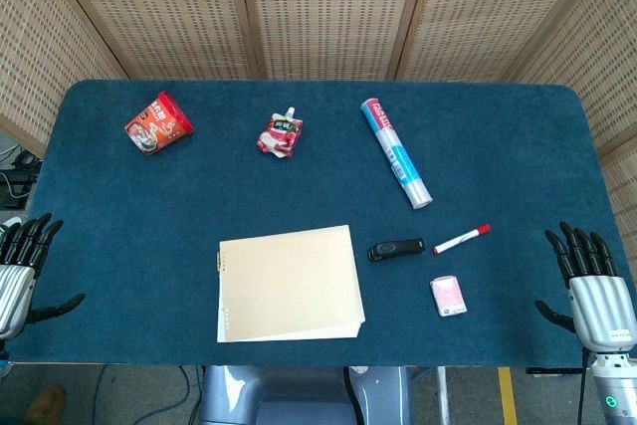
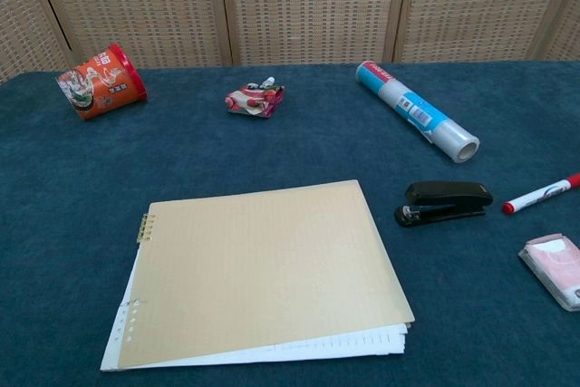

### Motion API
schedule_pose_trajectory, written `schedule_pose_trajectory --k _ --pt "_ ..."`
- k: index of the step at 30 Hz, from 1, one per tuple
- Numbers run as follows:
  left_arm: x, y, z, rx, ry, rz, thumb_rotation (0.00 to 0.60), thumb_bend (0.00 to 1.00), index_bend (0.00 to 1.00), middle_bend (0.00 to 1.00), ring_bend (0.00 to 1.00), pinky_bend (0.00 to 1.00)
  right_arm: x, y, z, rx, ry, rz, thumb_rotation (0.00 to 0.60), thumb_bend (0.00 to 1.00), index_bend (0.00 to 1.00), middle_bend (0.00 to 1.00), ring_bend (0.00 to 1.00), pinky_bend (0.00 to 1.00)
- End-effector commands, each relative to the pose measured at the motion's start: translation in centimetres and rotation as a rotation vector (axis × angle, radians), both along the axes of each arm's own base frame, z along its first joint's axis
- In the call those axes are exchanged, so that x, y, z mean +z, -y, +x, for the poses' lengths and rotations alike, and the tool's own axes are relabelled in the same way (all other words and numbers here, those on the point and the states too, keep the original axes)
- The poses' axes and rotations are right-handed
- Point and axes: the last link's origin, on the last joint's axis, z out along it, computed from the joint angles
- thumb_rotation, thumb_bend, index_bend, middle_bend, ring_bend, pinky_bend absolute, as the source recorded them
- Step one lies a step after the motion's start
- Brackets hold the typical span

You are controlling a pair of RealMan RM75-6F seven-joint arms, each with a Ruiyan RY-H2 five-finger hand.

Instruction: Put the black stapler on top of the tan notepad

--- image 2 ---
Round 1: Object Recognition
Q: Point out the black stapler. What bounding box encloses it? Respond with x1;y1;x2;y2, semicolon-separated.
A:
393;180;494;227

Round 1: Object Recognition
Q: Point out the blue tablecloth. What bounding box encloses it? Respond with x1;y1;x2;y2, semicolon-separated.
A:
0;58;580;387

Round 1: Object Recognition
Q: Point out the crumpled drink pouch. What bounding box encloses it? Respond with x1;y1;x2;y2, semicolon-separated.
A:
225;75;287;119

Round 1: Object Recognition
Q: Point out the yellow loose-leaf notebook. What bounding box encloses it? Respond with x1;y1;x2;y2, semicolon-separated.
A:
100;179;416;372

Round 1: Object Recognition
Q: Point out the plastic wrap roll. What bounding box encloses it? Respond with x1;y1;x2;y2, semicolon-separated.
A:
354;60;480;165

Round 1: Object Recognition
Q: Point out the woven bamboo folding screen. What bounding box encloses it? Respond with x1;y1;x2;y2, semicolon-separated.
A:
0;0;580;85

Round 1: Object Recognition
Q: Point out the orange instant noodle cup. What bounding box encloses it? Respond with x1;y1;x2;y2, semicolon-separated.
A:
54;42;149;121

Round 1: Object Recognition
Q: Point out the red whiteboard marker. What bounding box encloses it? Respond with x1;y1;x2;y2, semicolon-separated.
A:
501;172;580;216

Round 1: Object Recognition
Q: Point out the pink tissue packet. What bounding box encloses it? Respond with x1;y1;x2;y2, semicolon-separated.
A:
517;232;580;313

